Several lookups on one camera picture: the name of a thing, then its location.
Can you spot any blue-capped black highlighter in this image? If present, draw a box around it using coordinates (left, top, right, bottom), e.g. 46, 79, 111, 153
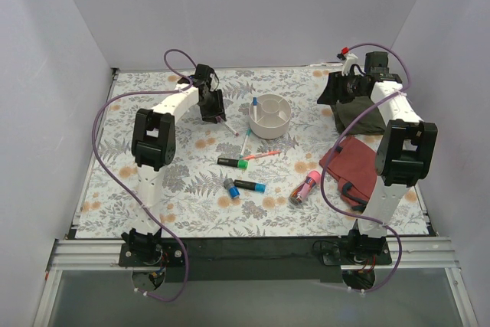
234, 180, 266, 193

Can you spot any floral patterned mat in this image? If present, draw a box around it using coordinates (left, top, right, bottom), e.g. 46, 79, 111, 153
76, 68, 354, 239

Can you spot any orange pen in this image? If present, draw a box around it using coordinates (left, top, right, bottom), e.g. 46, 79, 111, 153
242, 150, 282, 161

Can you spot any red cloth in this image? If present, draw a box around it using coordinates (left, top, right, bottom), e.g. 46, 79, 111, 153
319, 136, 377, 213

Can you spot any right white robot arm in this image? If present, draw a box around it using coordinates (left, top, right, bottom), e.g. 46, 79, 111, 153
317, 45, 438, 264

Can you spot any blue-capped white pen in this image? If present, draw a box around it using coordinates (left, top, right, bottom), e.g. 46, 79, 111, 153
252, 97, 258, 122

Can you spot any purple cable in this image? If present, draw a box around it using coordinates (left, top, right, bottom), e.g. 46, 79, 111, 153
320, 43, 410, 294
93, 48, 189, 303

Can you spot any blue and grey cap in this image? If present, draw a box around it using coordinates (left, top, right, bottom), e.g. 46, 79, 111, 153
223, 178, 240, 199

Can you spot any dark green cloth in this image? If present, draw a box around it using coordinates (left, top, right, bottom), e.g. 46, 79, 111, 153
331, 96, 386, 136

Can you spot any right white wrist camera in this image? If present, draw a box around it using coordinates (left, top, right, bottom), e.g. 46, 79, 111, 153
337, 47, 358, 76

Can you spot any purple-capped white pen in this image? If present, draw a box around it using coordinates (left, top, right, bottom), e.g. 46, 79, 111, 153
217, 116, 239, 136

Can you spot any white round compartment organizer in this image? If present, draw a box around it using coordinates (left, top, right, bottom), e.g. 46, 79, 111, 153
248, 93, 292, 139

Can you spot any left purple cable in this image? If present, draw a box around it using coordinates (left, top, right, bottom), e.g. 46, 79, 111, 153
93, 48, 189, 303

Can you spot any green-capped black highlighter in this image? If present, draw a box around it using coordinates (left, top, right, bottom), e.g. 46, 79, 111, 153
217, 157, 248, 169

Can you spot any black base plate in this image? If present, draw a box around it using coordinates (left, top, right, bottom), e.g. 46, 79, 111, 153
118, 236, 393, 283

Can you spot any aluminium frame rail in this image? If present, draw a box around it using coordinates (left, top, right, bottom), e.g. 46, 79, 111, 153
34, 237, 479, 326

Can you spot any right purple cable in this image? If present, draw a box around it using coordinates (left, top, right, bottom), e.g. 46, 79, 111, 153
320, 43, 410, 294

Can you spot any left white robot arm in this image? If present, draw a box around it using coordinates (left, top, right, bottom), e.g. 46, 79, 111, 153
122, 64, 226, 266

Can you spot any teal-capped white pen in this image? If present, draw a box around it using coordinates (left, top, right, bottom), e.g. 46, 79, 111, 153
240, 128, 252, 158

